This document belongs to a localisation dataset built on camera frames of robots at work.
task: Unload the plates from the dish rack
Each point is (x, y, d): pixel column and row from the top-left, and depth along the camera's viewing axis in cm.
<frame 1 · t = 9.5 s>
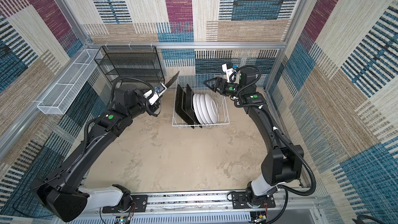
left hand: (158, 92, 72), fingers closed
right hand: (209, 86, 74), fingers open
black square plate: (171, 80, 85), point 31 cm above the table

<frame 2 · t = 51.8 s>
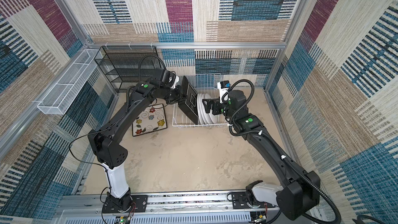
left hand: (189, 96, 79), fingers closed
right hand: (213, 101, 76), fingers open
floral square plate: (154, 119, 104), point 2 cm above the table
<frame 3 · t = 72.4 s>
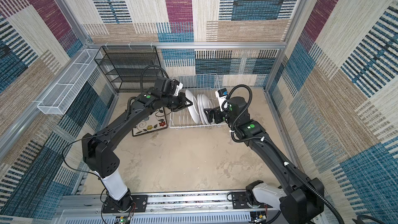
left hand: (193, 103, 79), fingers closed
right hand: (214, 109, 77), fingers open
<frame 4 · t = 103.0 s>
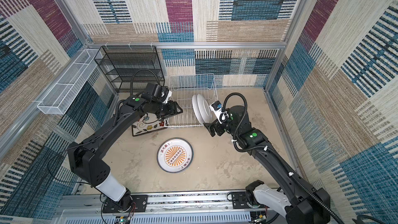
left hand: (180, 112, 79), fingers open
right hand: (214, 119, 77), fingers open
white round plate: (175, 155, 89), point 2 cm above the table
